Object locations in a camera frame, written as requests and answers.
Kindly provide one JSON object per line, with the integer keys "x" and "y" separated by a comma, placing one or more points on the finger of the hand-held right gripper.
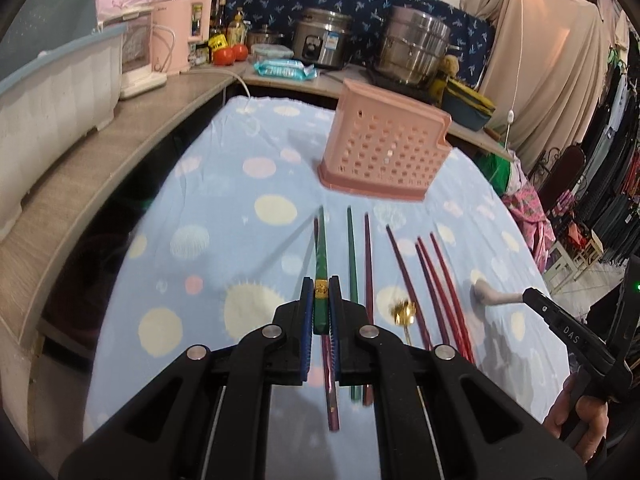
{"x": 570, "y": 335}

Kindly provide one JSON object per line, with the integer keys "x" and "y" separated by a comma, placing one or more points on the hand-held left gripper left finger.
{"x": 306, "y": 332}

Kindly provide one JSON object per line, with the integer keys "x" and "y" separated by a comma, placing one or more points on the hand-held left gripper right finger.
{"x": 334, "y": 332}

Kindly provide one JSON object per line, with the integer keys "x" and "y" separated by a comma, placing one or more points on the dark red chopstick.
{"x": 368, "y": 260}
{"x": 332, "y": 400}

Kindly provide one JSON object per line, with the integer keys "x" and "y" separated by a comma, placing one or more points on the green chopstick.
{"x": 352, "y": 260}
{"x": 321, "y": 260}

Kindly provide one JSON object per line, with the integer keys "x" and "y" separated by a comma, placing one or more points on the white ceramic spoon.
{"x": 487, "y": 294}

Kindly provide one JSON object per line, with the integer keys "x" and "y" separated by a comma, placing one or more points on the pink perforated utensil holder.
{"x": 380, "y": 155}

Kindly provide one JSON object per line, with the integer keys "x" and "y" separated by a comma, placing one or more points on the person's right hand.
{"x": 557, "y": 410}

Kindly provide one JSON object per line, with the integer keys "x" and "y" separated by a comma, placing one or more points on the gold spoon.
{"x": 402, "y": 310}

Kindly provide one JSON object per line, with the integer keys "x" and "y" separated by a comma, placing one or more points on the white stool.
{"x": 565, "y": 260}

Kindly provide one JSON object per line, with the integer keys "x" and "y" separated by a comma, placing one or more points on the pink floral cloth bundle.
{"x": 525, "y": 210}

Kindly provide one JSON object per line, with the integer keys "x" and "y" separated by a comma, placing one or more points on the row of hanging clothes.
{"x": 620, "y": 185}

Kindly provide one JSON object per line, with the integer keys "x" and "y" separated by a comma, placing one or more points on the dark red chair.
{"x": 570, "y": 170}

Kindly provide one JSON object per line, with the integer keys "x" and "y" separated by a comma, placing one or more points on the green cloth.
{"x": 495, "y": 172}

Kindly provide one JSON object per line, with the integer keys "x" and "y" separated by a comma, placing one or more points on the blue and yellow lunch box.
{"x": 465, "y": 110}

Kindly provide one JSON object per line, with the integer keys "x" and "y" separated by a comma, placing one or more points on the black induction cooker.
{"x": 382, "y": 82}

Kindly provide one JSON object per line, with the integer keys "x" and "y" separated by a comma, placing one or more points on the blue wet wipes pack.
{"x": 285, "y": 69}

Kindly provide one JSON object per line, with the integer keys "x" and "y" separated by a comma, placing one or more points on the wooden counter shelf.
{"x": 100, "y": 160}

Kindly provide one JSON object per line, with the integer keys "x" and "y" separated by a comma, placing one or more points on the beige curtain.
{"x": 540, "y": 60}

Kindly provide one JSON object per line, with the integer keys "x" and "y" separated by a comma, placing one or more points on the clear food container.
{"x": 272, "y": 51}

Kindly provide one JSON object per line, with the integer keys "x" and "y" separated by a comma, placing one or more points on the red tomato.
{"x": 223, "y": 55}
{"x": 241, "y": 51}

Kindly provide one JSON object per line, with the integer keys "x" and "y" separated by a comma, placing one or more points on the steel rice cooker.
{"x": 320, "y": 40}

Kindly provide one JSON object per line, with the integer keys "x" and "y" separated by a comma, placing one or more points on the steel steamer pot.
{"x": 410, "y": 45}

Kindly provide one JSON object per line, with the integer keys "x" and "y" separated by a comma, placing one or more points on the small steel lidded pot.
{"x": 265, "y": 36}

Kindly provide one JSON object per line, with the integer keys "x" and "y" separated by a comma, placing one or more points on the yellow label jar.
{"x": 216, "y": 42}

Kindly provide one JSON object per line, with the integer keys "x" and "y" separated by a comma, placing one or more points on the amber sauce bottle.
{"x": 236, "y": 27}

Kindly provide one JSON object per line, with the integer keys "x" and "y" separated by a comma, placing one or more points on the pink electric kettle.
{"x": 175, "y": 35}

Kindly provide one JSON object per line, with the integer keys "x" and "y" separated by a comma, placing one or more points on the dark sauce bottle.
{"x": 220, "y": 15}

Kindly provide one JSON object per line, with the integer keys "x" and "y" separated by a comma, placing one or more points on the white countertop appliance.
{"x": 135, "y": 45}

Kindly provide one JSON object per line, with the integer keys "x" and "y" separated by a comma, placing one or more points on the white plastic bin blue lid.
{"x": 50, "y": 100}

